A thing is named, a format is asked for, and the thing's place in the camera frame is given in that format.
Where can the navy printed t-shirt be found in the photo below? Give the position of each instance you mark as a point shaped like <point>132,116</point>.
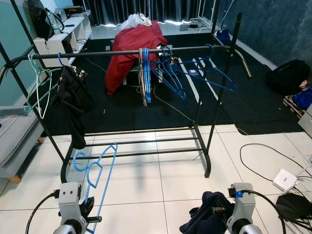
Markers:
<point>204,222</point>

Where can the blue plastic hanger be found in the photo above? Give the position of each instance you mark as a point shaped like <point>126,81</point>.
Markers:
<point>178,87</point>
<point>233,87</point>
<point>74,161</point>
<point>148,75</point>
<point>60,58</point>

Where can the black shoulder bag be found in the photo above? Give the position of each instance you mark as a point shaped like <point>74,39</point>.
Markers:
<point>40,19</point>

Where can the white hanger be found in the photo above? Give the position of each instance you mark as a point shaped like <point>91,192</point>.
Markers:
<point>43,117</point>

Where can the teal hanger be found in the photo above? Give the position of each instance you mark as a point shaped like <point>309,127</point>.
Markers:
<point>29,95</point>

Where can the copper metal hanger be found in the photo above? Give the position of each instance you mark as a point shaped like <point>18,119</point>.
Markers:
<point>142,75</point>

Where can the white power box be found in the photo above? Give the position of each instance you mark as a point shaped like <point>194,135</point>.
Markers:
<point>284,180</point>

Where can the black shorts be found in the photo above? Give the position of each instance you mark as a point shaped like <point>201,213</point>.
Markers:
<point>73,126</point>

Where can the grey ottoman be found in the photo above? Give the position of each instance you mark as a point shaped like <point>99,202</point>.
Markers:
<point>17,144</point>

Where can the black printed shirt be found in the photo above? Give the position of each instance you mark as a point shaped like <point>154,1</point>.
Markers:
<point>85,92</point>

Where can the blue cloth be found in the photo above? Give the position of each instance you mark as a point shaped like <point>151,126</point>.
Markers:
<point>303,98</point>

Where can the black duffel bag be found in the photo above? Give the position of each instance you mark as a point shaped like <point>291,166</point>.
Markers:
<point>287,78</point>

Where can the bent metal tube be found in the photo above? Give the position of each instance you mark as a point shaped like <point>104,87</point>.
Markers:
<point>243,62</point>

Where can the black metal clothes rack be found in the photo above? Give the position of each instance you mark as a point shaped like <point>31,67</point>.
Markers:
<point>122,52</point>

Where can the white shelf unit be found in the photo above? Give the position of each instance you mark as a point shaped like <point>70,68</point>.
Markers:
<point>58,39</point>

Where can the white plastic bag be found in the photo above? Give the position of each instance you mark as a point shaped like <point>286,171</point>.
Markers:
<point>136,20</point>

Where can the dark curtain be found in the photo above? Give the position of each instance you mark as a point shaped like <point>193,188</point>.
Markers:
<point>146,9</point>

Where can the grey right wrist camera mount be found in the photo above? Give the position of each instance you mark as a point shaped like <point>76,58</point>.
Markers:
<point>242,204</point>

